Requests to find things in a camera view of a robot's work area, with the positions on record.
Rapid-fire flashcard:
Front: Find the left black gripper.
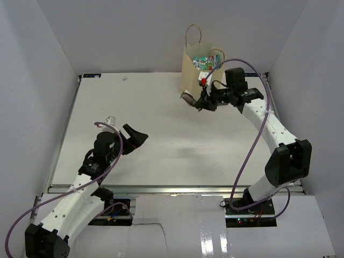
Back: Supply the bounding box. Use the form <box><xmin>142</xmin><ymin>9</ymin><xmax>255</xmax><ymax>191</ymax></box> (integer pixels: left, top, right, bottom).
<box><xmin>107</xmin><ymin>124</ymin><xmax>148</xmax><ymax>163</ymax></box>

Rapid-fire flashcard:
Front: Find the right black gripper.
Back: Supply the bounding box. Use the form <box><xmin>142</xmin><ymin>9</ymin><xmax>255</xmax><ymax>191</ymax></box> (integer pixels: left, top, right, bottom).
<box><xmin>196</xmin><ymin>82</ymin><xmax>234</xmax><ymax>112</ymax></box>

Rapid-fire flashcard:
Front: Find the brown chocolate bar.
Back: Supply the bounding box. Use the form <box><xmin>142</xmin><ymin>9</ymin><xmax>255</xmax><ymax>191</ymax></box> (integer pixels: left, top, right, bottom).
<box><xmin>180</xmin><ymin>90</ymin><xmax>197</xmax><ymax>106</ymax></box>

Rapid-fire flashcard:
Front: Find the teal Fox's candy bag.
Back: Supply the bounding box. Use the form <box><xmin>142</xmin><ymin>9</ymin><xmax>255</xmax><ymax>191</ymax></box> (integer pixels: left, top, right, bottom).
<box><xmin>204</xmin><ymin>54</ymin><xmax>220</xmax><ymax>70</ymax></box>

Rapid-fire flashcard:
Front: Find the green snack packet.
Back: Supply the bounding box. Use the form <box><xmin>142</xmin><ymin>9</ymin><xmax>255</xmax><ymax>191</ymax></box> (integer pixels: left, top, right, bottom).
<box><xmin>192</xmin><ymin>56</ymin><xmax>209</xmax><ymax>70</ymax></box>

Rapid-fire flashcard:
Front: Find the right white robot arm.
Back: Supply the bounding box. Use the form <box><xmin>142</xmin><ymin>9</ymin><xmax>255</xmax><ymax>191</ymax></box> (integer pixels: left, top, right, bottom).
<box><xmin>195</xmin><ymin>68</ymin><xmax>312</xmax><ymax>214</ymax></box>

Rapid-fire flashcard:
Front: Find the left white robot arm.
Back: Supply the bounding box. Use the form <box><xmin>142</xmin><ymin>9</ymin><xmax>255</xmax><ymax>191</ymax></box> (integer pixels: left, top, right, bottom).
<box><xmin>25</xmin><ymin>122</ymin><xmax>148</xmax><ymax>257</ymax></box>

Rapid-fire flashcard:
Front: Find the cream paper bag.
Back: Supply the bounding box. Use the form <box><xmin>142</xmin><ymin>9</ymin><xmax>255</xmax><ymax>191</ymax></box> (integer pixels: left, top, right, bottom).
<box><xmin>178</xmin><ymin>24</ymin><xmax>225</xmax><ymax>100</ymax></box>

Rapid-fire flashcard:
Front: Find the right blue corner label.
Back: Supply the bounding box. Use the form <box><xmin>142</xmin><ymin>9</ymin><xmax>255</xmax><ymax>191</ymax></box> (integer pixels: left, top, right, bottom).
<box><xmin>245</xmin><ymin>73</ymin><xmax>260</xmax><ymax>77</ymax></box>

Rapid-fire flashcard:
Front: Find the blue corner label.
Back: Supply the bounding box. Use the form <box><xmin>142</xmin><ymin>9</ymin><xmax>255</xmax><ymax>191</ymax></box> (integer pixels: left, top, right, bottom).
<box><xmin>245</xmin><ymin>73</ymin><xmax>260</xmax><ymax>77</ymax></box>
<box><xmin>82</xmin><ymin>73</ymin><xmax>102</xmax><ymax>78</ymax></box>

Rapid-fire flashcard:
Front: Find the left blue corner label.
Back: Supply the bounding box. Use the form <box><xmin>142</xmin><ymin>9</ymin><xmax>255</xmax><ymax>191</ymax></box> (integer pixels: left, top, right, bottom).
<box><xmin>82</xmin><ymin>73</ymin><xmax>102</xmax><ymax>78</ymax></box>

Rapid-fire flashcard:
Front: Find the white paper sheet front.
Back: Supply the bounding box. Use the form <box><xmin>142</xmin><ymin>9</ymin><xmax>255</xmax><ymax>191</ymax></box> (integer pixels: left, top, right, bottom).
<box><xmin>70</xmin><ymin>195</ymin><xmax>335</xmax><ymax>257</ymax></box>

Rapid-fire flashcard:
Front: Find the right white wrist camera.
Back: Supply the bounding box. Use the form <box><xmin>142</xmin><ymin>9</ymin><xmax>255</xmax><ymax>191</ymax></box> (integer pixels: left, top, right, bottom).
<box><xmin>198</xmin><ymin>71</ymin><xmax>212</xmax><ymax>95</ymax></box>

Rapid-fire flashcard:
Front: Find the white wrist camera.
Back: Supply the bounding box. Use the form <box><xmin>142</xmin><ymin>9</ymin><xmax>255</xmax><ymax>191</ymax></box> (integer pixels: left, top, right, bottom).
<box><xmin>95</xmin><ymin>116</ymin><xmax>117</xmax><ymax>133</ymax></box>
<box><xmin>198</xmin><ymin>71</ymin><xmax>212</xmax><ymax>95</ymax></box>

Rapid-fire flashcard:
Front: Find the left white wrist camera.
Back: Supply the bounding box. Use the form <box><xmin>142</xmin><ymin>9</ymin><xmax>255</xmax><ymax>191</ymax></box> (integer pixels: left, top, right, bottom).
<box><xmin>95</xmin><ymin>116</ymin><xmax>117</xmax><ymax>133</ymax></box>

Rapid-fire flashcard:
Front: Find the aluminium table frame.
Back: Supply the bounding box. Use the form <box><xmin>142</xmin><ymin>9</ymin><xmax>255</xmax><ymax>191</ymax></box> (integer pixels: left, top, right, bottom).
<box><xmin>21</xmin><ymin>71</ymin><xmax>306</xmax><ymax>258</ymax></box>

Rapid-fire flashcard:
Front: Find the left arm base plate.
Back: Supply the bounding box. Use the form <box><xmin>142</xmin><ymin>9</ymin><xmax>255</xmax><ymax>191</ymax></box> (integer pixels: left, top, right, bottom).
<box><xmin>89</xmin><ymin>204</ymin><xmax>132</xmax><ymax>226</ymax></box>

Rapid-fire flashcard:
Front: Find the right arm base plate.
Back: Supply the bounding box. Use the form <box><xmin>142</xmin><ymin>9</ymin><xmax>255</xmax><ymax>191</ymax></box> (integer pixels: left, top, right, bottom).
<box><xmin>219</xmin><ymin>198</ymin><xmax>277</xmax><ymax>228</ymax></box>

